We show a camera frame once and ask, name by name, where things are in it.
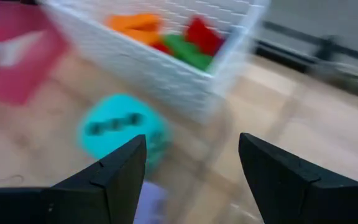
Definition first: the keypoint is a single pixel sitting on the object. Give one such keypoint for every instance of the red toy building block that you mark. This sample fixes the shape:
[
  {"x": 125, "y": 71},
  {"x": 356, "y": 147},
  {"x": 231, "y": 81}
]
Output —
[
  {"x": 202, "y": 35},
  {"x": 162, "y": 47}
]

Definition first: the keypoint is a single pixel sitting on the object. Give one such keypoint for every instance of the pink translucent tray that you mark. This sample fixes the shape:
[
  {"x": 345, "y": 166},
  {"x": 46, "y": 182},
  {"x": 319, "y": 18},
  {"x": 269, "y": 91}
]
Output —
[{"x": 17, "y": 77}]

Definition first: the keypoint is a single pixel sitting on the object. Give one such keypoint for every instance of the teal foam die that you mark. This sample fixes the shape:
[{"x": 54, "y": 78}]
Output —
[{"x": 120, "y": 124}]

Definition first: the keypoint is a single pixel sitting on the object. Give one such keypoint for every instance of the white perforated basket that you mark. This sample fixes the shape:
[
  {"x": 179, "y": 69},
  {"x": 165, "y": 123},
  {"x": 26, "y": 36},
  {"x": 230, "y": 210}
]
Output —
[{"x": 154, "y": 68}]

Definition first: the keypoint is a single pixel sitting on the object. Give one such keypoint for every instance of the orange triangular toy block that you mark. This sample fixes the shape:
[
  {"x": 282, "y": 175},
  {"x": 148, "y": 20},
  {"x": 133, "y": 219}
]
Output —
[{"x": 143, "y": 35}]

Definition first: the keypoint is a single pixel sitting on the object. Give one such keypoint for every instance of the purple foam die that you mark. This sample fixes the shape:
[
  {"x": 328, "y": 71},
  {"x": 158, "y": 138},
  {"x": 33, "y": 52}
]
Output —
[{"x": 151, "y": 202}]

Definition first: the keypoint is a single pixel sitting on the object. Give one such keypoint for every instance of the clear plastic bin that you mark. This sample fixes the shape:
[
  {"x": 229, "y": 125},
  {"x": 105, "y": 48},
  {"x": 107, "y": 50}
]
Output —
[{"x": 222, "y": 140}]

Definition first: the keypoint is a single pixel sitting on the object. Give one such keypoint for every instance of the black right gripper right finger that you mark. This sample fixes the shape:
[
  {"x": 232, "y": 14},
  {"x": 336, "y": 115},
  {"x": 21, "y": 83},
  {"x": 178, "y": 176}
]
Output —
[{"x": 278, "y": 186}]

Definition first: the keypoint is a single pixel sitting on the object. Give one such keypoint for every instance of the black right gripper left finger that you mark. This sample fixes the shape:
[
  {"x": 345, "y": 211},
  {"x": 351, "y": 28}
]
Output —
[{"x": 117, "y": 186}]

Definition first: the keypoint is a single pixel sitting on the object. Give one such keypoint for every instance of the long green toy block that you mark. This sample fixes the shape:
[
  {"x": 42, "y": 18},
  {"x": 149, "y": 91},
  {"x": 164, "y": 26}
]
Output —
[{"x": 188, "y": 53}]

